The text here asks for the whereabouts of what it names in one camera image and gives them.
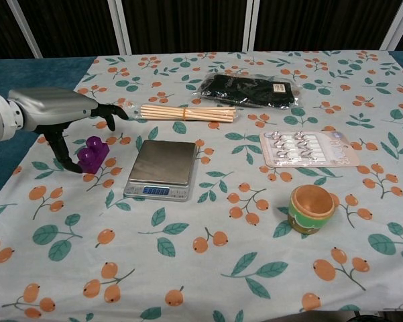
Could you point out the white frame partition screen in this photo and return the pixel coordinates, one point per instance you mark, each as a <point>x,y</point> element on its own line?
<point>187,23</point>

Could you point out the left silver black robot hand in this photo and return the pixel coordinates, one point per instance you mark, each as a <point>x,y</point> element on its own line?
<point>53,107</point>

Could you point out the black fabric in plastic bag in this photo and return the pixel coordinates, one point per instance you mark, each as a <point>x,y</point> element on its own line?
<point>248,90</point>

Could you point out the purple toy building block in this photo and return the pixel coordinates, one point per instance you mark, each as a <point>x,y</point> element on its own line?
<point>94,156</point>

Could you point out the teal table cover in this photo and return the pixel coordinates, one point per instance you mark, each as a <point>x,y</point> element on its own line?
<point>37,72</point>

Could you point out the green wooden cup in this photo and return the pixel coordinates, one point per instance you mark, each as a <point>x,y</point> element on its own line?
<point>312,211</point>

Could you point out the silver digital kitchen scale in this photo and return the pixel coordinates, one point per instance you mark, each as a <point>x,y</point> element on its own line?
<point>162,164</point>

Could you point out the bundle of wooden sticks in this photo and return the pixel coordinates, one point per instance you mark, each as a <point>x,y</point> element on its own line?
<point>187,113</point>

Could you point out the floral fruit print tablecloth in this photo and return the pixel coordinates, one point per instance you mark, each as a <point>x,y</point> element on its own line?
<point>221,234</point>

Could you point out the card of metal hooks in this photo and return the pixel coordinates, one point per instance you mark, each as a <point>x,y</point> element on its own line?
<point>308,149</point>

